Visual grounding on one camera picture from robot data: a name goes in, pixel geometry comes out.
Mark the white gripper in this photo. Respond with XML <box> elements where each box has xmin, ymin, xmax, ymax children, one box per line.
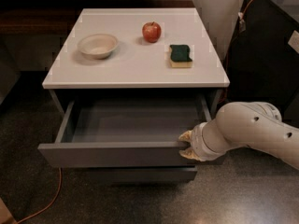
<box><xmin>178</xmin><ymin>122</ymin><xmax>223</xmax><ymax>161</ymax></box>

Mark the grey top drawer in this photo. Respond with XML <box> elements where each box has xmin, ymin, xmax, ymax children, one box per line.
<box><xmin>38</xmin><ymin>94</ymin><xmax>211</xmax><ymax>168</ymax></box>

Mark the grey drawer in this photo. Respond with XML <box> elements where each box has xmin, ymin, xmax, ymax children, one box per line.
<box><xmin>38</xmin><ymin>94</ymin><xmax>211</xmax><ymax>168</ymax></box>
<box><xmin>85</xmin><ymin>165</ymin><xmax>198</xmax><ymax>185</ymax></box>

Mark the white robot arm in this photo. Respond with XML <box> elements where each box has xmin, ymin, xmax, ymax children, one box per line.
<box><xmin>179</xmin><ymin>102</ymin><xmax>299</xmax><ymax>169</ymax></box>

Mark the white topped drawer cabinet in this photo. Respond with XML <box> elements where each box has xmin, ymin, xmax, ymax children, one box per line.
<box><xmin>43</xmin><ymin>7</ymin><xmax>230</xmax><ymax>108</ymax></box>

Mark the grey bottom drawer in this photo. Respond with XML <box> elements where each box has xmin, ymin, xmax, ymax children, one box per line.
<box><xmin>85</xmin><ymin>165</ymin><xmax>198</xmax><ymax>185</ymax></box>

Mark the green yellow sponge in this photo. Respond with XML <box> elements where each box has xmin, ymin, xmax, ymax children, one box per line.
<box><xmin>169</xmin><ymin>45</ymin><xmax>192</xmax><ymax>68</ymax></box>

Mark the red apple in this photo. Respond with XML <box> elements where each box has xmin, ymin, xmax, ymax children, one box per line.
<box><xmin>142</xmin><ymin>21</ymin><xmax>162</xmax><ymax>43</ymax></box>

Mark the beige paper bowl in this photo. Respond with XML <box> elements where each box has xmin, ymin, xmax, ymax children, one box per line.
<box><xmin>77</xmin><ymin>34</ymin><xmax>119</xmax><ymax>60</ymax></box>

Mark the dark wooden bench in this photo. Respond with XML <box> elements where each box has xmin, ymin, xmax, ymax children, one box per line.
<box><xmin>0</xmin><ymin>0</ymin><xmax>194</xmax><ymax>35</ymax></box>

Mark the orange cable on cabinet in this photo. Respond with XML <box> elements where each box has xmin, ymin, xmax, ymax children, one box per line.
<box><xmin>217</xmin><ymin>0</ymin><xmax>299</xmax><ymax>105</ymax></box>

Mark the orange floor cable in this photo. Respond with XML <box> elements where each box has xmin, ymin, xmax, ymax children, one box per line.
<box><xmin>16</xmin><ymin>167</ymin><xmax>64</xmax><ymax>224</ymax></box>

